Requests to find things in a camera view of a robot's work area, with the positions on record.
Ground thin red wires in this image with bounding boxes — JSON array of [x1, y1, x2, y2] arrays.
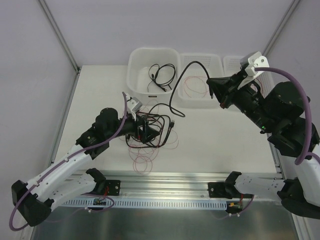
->
[[127, 99, 180, 175]]

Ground black USB cables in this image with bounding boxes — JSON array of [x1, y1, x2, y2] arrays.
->
[[124, 103, 176, 149]]

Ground black USB cable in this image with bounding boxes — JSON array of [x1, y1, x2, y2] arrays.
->
[[149, 63, 176, 92]]

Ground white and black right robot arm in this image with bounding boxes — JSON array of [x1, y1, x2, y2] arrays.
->
[[207, 72, 320, 219]]

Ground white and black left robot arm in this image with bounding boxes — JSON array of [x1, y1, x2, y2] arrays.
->
[[11, 108, 160, 227]]

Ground white perforated right basket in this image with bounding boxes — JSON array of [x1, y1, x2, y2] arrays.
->
[[222, 55, 275, 88]]

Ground white perforated basket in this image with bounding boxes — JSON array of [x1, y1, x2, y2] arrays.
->
[[222, 55, 275, 88], [176, 53, 225, 109]]

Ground white perforated middle basket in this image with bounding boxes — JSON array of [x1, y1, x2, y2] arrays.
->
[[176, 53, 225, 109]]

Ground white solid plastic tub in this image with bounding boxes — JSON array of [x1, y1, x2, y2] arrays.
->
[[126, 47, 180, 105]]

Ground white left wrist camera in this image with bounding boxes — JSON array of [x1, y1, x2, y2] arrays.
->
[[125, 93, 143, 121]]

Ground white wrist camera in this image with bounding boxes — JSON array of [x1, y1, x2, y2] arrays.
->
[[125, 93, 143, 121], [237, 51, 270, 90]]

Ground thin red wire in basket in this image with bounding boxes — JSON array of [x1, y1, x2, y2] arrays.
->
[[183, 75, 212, 99]]

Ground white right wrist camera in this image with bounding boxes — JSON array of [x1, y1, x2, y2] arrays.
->
[[237, 51, 270, 90]]

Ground aluminium mounting rail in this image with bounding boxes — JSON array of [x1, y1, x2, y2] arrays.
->
[[59, 169, 286, 201]]

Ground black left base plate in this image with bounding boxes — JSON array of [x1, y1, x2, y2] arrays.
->
[[82, 178, 122, 197]]

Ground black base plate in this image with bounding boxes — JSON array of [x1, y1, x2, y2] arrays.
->
[[82, 178, 122, 197], [207, 182, 239, 199]]

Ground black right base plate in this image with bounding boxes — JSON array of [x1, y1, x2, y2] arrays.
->
[[207, 182, 239, 199]]

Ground white slotted cable duct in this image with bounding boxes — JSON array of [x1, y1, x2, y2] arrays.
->
[[62, 197, 227, 211]]

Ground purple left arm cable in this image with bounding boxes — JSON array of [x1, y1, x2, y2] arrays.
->
[[9, 91, 128, 231]]

